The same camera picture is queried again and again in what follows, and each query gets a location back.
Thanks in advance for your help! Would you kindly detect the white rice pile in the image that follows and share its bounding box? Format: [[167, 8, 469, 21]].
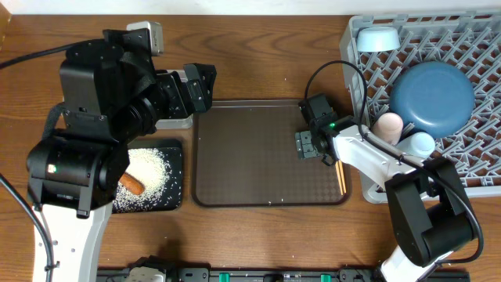
[[112, 147, 183, 212]]

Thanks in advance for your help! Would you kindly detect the white cup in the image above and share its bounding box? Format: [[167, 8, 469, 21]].
[[371, 113, 403, 145]]

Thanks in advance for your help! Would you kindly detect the orange carrot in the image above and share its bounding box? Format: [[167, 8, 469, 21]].
[[119, 173, 146, 195]]

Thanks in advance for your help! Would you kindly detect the light blue cup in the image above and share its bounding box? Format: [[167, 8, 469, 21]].
[[396, 132, 435, 159]]

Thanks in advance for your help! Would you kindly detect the light blue bowl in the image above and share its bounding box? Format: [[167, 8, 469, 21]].
[[356, 27, 401, 52]]

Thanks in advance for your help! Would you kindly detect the dark blue plate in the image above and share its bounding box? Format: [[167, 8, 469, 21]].
[[389, 61, 474, 139]]

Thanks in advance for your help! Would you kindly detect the wooden chopstick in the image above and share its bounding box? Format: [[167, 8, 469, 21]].
[[337, 161, 347, 195], [335, 161, 345, 196]]

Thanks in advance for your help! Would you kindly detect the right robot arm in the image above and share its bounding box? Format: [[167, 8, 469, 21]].
[[304, 114, 484, 281]]

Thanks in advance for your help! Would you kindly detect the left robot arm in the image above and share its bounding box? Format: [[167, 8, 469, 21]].
[[27, 27, 217, 281]]

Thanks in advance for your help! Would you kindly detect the grey dishwasher rack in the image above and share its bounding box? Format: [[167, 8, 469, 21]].
[[340, 9, 500, 197]]

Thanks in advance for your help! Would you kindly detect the clear plastic bin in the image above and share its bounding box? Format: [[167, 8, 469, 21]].
[[156, 70, 193, 130]]

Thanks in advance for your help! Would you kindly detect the brown serving tray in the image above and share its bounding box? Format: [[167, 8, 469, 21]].
[[192, 99, 351, 208]]

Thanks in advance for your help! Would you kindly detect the black plastic tray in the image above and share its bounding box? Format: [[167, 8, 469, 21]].
[[111, 139, 185, 215]]

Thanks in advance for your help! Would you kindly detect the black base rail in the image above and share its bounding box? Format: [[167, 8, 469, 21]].
[[96, 268, 471, 282]]

